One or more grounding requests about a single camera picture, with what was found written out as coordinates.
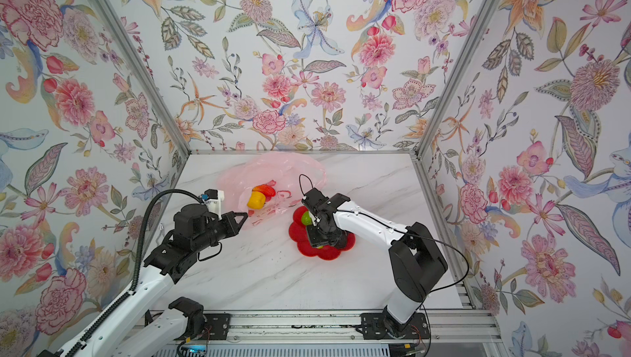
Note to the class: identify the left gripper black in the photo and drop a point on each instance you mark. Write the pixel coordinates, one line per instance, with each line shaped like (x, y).
(228, 218)

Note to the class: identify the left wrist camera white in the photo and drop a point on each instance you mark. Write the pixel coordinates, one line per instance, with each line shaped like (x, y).
(213, 200)

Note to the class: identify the pink plastic bag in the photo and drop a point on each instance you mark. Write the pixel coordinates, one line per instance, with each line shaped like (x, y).
(290, 174)

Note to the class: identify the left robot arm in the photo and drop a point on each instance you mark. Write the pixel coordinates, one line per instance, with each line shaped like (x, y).
(196, 229)

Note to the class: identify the red flower-shaped plate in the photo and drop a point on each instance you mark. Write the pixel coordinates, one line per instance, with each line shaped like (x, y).
(298, 233)

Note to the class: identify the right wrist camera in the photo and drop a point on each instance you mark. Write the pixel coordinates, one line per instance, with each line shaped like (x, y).
(314, 199)

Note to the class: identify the green lime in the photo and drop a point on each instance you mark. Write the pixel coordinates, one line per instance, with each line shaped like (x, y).
(306, 219)

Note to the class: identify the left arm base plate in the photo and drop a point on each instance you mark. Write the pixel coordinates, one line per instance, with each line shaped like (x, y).
(209, 327)

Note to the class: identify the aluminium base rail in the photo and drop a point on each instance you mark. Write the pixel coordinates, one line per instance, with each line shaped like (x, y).
(342, 326)

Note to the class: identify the red chili pepper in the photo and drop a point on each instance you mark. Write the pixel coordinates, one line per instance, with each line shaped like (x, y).
(268, 191)

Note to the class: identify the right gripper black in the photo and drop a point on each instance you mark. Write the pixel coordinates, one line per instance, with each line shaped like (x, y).
(316, 241)

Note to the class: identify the yellow lemon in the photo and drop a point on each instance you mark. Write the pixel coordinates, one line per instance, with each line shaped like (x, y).
(257, 200)

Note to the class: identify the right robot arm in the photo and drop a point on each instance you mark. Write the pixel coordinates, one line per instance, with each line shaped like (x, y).
(417, 263)

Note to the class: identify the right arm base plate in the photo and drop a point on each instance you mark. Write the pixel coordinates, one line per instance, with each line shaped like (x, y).
(379, 326)

